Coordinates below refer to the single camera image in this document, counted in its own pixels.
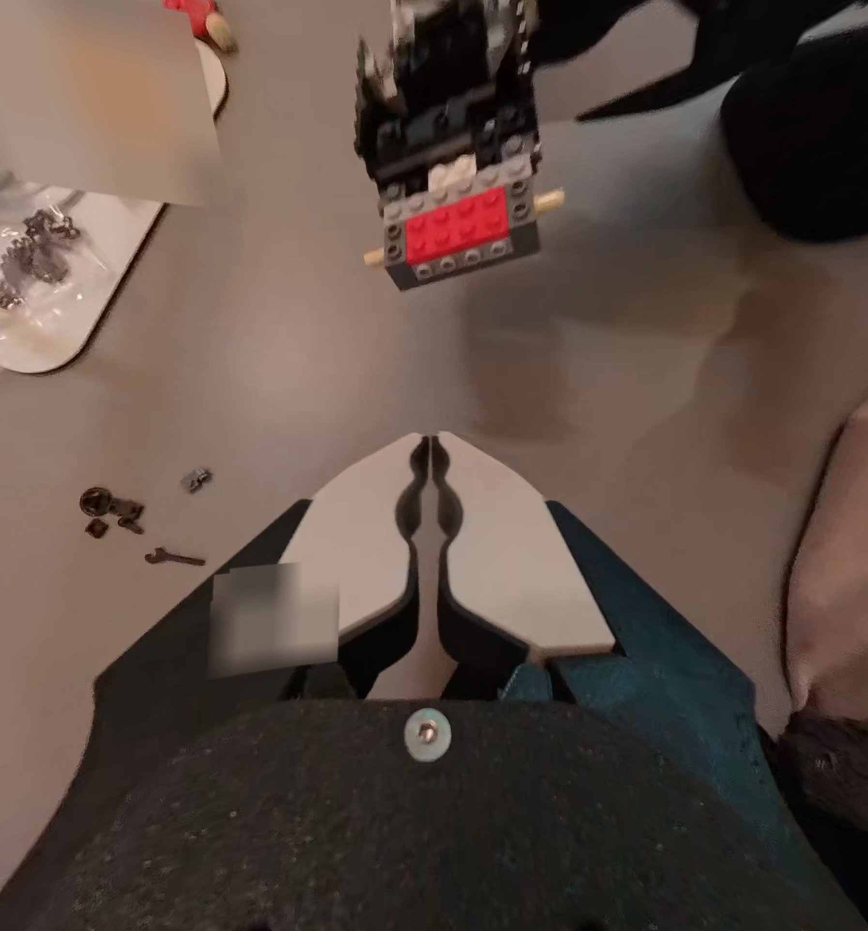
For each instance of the person's dark trousers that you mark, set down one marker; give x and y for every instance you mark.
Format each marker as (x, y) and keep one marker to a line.
(863, 873)

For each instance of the black round connector piece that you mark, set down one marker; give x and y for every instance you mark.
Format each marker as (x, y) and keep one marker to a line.
(107, 503)

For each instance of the toy brick car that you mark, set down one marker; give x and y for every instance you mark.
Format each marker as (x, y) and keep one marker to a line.
(456, 225)

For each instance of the person's pale sweatshirt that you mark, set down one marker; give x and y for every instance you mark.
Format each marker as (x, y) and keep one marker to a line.
(848, 567)

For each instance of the white rounded tray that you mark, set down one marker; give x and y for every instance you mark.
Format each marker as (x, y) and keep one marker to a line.
(114, 291)

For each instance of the clear bag of black parts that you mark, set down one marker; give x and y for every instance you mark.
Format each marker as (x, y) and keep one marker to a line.
(34, 262)

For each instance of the black quilted pad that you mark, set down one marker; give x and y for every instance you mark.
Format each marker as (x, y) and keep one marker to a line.
(819, 145)

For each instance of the red toy brick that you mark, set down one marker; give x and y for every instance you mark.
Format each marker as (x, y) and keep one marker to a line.
(190, 9)

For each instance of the person's dark fleece jacket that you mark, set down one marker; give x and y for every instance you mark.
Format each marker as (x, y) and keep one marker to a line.
(841, 771)

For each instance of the grey desk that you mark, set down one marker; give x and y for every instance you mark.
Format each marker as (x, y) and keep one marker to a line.
(332, 349)

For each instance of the small black square piece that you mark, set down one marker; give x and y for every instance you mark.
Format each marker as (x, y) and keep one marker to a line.
(96, 528)

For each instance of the tan round toy piece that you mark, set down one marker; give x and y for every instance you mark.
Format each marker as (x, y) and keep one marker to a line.
(221, 35)

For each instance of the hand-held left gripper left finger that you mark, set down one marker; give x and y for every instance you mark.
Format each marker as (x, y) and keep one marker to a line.
(361, 545)

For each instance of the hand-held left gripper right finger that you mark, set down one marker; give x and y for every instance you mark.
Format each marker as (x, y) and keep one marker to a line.
(521, 574)

